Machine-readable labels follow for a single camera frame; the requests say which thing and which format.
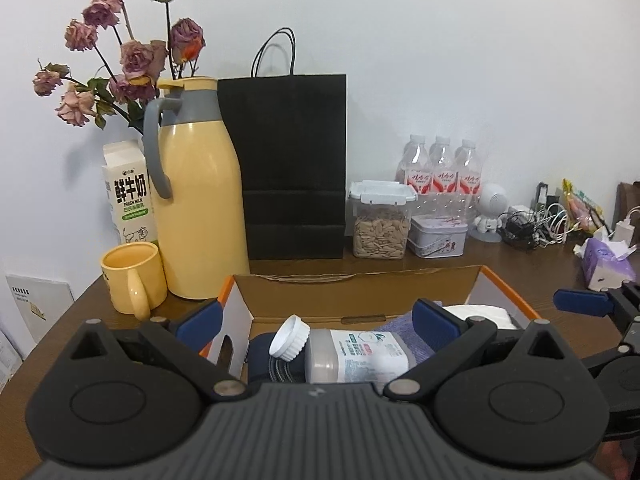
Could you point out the white milk carton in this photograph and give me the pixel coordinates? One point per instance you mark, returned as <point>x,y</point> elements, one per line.
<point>130,200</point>

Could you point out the white board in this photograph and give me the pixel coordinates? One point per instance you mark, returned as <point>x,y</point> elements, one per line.
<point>40,310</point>
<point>9,360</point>

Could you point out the printed tin box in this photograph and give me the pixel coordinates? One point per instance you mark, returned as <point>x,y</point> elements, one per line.
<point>437,237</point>

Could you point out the brown paper bag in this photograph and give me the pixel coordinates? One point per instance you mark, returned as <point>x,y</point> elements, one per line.
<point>631,200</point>

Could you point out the purple tissue pack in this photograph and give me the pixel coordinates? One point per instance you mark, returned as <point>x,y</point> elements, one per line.
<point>605,265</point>

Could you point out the red cardboard box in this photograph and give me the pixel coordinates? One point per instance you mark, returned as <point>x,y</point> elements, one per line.
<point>310,297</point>

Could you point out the dried pink rose bouquet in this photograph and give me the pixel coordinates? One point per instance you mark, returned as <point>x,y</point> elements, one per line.
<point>137,57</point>

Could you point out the small black device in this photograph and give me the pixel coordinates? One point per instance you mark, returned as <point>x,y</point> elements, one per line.
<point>550,197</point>

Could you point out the clear water bottle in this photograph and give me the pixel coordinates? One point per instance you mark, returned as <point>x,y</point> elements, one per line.
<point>442,170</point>
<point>469,175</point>
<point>415,170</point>

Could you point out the clear seed container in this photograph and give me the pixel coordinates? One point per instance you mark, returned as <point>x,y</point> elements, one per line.
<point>382,232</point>

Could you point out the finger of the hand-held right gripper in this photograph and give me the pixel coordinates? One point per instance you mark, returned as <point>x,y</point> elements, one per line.
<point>585,302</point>
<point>615,355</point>

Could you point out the plastic bottle with white cap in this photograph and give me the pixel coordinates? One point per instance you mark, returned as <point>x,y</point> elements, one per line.
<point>360,355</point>

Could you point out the dark blue pouch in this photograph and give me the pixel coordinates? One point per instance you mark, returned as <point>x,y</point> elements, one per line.
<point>260,360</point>

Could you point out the white charger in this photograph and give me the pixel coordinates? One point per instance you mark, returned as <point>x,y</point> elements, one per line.
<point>521,211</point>

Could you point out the white robot figurine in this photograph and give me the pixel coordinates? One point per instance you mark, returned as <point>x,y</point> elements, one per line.
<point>492,202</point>

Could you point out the colourful snack packet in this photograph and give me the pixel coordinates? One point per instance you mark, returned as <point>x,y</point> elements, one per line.
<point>582,207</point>

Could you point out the black paper bag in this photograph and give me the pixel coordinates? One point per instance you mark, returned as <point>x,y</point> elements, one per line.
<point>290,160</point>

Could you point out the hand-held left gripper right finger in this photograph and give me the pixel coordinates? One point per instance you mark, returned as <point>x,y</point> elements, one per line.
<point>435,322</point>

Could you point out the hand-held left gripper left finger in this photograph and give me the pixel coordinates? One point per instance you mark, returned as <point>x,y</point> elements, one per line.
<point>200,322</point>

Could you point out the yellow thermos jug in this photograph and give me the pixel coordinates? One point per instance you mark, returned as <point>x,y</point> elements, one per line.
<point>200,200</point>

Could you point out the yellow mug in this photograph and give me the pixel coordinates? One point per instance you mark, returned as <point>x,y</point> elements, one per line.
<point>115,280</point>

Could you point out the white plastic bag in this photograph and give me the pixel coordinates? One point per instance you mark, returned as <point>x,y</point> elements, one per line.
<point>487,314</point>

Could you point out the purple cloth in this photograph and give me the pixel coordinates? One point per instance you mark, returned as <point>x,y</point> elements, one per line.
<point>402,324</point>

